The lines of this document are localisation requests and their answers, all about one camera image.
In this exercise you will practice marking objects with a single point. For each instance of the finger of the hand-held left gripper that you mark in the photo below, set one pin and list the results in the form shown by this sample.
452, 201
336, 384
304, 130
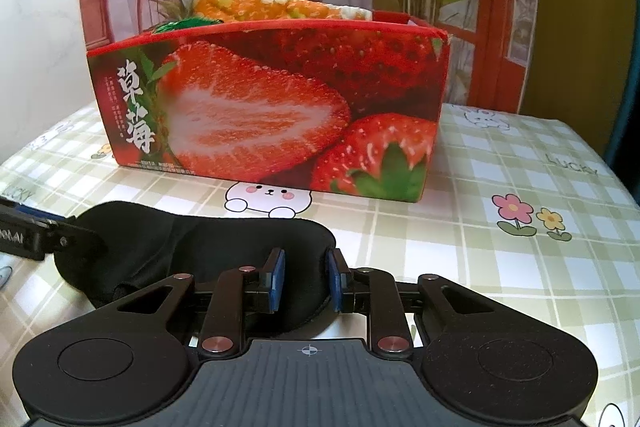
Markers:
75, 239
40, 214

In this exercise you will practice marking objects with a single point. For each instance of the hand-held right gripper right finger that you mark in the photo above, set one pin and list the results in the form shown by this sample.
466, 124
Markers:
334, 282

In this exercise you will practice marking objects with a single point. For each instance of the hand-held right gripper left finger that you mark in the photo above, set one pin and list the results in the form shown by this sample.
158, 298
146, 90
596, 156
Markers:
277, 279

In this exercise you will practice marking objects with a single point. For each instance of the black eye mask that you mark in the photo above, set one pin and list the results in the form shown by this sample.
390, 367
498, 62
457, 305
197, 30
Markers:
200, 242

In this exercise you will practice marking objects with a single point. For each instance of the red strawberry print box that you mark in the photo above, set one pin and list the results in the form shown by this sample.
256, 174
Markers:
250, 117

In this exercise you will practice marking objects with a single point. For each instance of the green glossy cloth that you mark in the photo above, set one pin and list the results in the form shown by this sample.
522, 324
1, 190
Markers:
175, 26

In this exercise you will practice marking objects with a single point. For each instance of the green plaid tablecloth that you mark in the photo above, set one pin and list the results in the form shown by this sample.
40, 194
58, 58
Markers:
500, 167

